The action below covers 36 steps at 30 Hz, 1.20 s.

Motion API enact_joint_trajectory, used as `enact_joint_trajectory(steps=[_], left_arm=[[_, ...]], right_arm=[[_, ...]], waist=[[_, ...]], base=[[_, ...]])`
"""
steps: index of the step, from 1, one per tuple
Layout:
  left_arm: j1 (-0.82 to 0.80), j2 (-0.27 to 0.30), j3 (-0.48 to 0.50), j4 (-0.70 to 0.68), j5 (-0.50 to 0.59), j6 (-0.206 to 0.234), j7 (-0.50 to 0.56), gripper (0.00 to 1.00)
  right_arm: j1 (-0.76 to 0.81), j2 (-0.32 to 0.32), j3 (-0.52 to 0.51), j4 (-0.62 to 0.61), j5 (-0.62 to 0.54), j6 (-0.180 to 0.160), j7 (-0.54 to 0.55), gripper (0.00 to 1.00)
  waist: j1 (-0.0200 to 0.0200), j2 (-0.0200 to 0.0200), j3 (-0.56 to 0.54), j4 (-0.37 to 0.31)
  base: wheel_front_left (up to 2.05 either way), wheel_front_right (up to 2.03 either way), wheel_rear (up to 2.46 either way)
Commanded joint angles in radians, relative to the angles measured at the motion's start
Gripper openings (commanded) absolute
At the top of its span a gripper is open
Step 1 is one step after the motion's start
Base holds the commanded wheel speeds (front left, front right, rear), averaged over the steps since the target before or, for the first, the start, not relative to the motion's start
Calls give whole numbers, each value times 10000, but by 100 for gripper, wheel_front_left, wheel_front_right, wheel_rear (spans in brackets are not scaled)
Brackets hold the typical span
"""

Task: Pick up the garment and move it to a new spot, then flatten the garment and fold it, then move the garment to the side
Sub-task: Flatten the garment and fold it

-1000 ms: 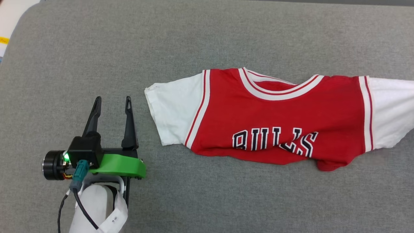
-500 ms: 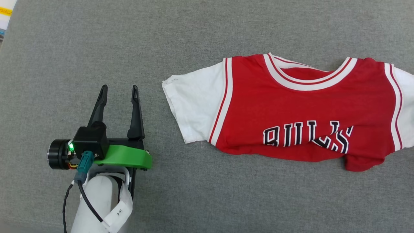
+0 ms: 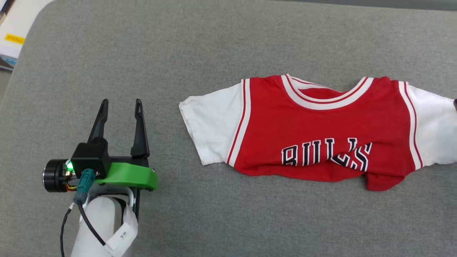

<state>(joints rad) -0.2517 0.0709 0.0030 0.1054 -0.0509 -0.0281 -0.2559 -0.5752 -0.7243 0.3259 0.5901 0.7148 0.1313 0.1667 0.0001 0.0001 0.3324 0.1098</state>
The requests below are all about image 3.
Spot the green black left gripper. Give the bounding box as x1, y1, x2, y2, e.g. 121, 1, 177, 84
43, 99, 159, 193

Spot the red white basketball jersey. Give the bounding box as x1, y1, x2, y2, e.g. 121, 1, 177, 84
179, 73, 457, 192

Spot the white paper label tag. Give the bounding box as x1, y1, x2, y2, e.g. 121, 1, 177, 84
105, 205, 139, 257

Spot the grey fabric sofa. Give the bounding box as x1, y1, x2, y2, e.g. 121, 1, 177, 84
0, 0, 457, 257

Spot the yellow sticker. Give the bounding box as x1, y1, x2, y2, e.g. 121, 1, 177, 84
4, 33, 26, 45

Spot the white table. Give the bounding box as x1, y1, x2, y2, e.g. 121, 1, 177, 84
0, 0, 55, 60

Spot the black cable with teal connector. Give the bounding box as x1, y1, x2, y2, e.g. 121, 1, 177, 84
73, 169, 107, 247

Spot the thin black cable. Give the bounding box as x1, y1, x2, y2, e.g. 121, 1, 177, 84
60, 206, 73, 257

